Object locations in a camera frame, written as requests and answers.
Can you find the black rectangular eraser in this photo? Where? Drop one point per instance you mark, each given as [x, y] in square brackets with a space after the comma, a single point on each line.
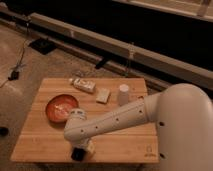
[78, 154]

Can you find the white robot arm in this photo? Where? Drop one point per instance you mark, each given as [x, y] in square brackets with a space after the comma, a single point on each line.
[183, 114]

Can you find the white sponge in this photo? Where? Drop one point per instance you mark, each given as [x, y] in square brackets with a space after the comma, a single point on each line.
[103, 95]

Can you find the white plastic cup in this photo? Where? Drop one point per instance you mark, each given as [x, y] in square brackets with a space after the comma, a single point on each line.
[123, 94]

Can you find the white tube bottle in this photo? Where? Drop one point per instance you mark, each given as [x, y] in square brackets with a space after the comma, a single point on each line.
[84, 85]

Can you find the orange bowl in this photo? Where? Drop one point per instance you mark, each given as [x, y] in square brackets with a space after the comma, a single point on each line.
[58, 108]

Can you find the black floor plate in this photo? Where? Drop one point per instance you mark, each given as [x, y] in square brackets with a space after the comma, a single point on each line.
[43, 46]

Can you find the wooden folding table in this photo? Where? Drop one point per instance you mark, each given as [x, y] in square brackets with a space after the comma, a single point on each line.
[41, 141]

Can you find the dark object at left edge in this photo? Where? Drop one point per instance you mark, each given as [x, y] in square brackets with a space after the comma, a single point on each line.
[4, 131]

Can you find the black bracket on floor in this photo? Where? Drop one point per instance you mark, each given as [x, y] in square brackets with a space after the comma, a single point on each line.
[101, 63]

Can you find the long beige wall rail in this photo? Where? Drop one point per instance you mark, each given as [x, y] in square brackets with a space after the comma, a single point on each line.
[174, 67]

